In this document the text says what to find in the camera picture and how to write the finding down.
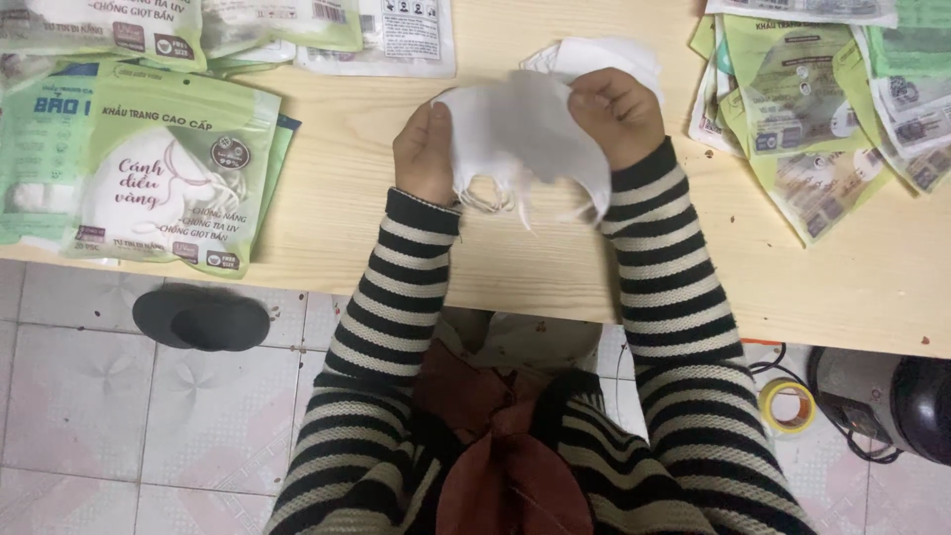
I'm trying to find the green packet with blue print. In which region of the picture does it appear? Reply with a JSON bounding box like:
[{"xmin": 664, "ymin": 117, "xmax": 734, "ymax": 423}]
[{"xmin": 0, "ymin": 59, "xmax": 103, "ymax": 248}]

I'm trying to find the yellow tape roll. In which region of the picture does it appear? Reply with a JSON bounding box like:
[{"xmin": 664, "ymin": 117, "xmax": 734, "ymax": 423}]
[{"xmin": 758, "ymin": 377, "xmax": 817, "ymax": 435}]

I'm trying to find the person's left hand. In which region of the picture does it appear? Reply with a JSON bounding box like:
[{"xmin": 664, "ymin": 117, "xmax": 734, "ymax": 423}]
[{"xmin": 392, "ymin": 100, "xmax": 458, "ymax": 208}]

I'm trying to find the person's right hand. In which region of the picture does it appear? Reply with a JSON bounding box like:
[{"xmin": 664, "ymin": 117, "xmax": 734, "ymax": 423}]
[{"xmin": 567, "ymin": 67, "xmax": 667, "ymax": 172}]

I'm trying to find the green filled mask packet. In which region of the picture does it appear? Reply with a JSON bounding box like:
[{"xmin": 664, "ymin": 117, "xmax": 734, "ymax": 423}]
[{"xmin": 62, "ymin": 62, "xmax": 282, "ymax": 280}]

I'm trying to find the black slipper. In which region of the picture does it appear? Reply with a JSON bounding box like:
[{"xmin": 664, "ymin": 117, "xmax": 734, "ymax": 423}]
[{"xmin": 132, "ymin": 286, "xmax": 271, "ymax": 353}]

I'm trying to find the white face mask bundle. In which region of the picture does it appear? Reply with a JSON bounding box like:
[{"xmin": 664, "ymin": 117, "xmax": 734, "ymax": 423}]
[{"xmin": 431, "ymin": 70, "xmax": 615, "ymax": 232}]

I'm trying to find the green packet with blue edge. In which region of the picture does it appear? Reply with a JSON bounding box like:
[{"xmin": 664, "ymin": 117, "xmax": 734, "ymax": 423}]
[{"xmin": 251, "ymin": 113, "xmax": 303, "ymax": 227}]

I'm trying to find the heap of empty green packets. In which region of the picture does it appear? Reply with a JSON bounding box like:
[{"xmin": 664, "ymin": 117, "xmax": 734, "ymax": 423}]
[{"xmin": 687, "ymin": 0, "xmax": 951, "ymax": 248}]

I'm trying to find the white printed packet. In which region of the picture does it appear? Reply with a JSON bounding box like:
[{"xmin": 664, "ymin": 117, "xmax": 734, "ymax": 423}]
[{"xmin": 296, "ymin": 0, "xmax": 457, "ymax": 80}]

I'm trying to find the red-brown scarf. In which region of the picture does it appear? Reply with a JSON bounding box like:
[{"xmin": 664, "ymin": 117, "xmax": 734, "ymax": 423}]
[{"xmin": 412, "ymin": 338, "xmax": 595, "ymax": 535}]

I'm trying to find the grey black appliance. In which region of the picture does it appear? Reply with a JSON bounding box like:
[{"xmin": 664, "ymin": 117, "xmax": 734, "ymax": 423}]
[{"xmin": 807, "ymin": 346, "xmax": 951, "ymax": 468}]

